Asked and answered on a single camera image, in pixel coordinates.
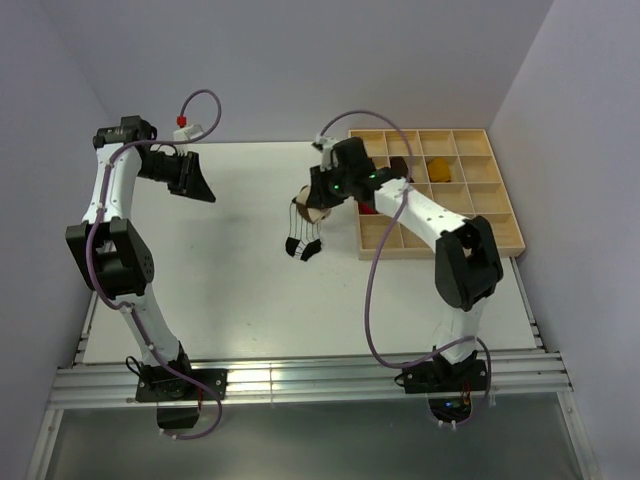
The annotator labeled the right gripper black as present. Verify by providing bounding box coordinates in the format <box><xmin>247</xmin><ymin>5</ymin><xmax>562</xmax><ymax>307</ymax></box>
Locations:
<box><xmin>307</xmin><ymin>162</ymin><xmax>354</xmax><ymax>211</ymax></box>

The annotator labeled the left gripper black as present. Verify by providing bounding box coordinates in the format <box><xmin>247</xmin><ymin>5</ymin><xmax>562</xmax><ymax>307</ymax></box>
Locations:
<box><xmin>137</xmin><ymin>150</ymin><xmax>216</xmax><ymax>203</ymax></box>

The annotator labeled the beige brown striped sock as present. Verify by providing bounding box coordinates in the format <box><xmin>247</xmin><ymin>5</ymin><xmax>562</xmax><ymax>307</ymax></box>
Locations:
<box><xmin>293</xmin><ymin>185</ymin><xmax>332</xmax><ymax>225</ymax></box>

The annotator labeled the white black striped sock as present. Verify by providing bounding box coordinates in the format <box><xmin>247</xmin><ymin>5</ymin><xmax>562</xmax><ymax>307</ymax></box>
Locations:
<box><xmin>284</xmin><ymin>200</ymin><xmax>322</xmax><ymax>262</ymax></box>

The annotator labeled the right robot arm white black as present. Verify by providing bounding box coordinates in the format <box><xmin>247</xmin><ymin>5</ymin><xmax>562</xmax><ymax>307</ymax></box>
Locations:
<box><xmin>304</xmin><ymin>135</ymin><xmax>503</xmax><ymax>390</ymax></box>

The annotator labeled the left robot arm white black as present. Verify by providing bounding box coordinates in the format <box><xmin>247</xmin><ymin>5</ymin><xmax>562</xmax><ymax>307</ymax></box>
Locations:
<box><xmin>65</xmin><ymin>116</ymin><xmax>216</xmax><ymax>399</ymax></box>

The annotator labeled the red rolled sock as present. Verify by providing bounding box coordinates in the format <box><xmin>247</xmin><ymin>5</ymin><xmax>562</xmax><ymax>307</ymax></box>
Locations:
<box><xmin>358</xmin><ymin>202</ymin><xmax>377</xmax><ymax>215</ymax></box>

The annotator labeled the dark brown rolled sock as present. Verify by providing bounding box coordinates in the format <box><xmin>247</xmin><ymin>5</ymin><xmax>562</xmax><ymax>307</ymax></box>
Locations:
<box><xmin>389</xmin><ymin>156</ymin><xmax>411</xmax><ymax>177</ymax></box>

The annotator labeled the mustard yellow rolled sock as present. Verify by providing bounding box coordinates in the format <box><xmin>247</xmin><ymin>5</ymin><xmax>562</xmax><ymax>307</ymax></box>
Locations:
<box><xmin>427</xmin><ymin>157</ymin><xmax>452</xmax><ymax>183</ymax></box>

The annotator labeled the wooden compartment tray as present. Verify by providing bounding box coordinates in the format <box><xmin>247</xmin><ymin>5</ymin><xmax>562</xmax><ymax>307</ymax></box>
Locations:
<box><xmin>349</xmin><ymin>129</ymin><xmax>525</xmax><ymax>258</ymax></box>

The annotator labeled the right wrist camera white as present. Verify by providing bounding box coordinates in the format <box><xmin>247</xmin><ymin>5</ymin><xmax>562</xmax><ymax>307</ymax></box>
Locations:
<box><xmin>312</xmin><ymin>134</ymin><xmax>338</xmax><ymax>171</ymax></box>

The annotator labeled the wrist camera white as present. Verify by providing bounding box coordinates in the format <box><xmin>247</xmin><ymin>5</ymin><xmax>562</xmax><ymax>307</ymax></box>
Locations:
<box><xmin>312</xmin><ymin>134</ymin><xmax>338</xmax><ymax>171</ymax></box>
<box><xmin>173</xmin><ymin>124</ymin><xmax>204</xmax><ymax>143</ymax></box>

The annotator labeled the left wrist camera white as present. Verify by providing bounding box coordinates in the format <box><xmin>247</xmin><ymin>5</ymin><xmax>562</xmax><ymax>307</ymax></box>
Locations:
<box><xmin>173</xmin><ymin>124</ymin><xmax>204</xmax><ymax>143</ymax></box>

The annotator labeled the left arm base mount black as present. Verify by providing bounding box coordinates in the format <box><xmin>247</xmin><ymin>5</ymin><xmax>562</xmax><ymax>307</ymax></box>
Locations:
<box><xmin>125</xmin><ymin>353</ymin><xmax>228</xmax><ymax>433</ymax></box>

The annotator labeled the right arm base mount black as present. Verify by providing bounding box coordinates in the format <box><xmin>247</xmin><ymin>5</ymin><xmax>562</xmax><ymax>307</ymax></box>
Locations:
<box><xmin>394</xmin><ymin>352</ymin><xmax>492</xmax><ymax>429</ymax></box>

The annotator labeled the aluminium rail frame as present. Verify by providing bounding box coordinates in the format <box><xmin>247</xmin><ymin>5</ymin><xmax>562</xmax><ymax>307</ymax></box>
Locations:
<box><xmin>27</xmin><ymin>144</ymin><xmax>601</xmax><ymax>480</ymax></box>

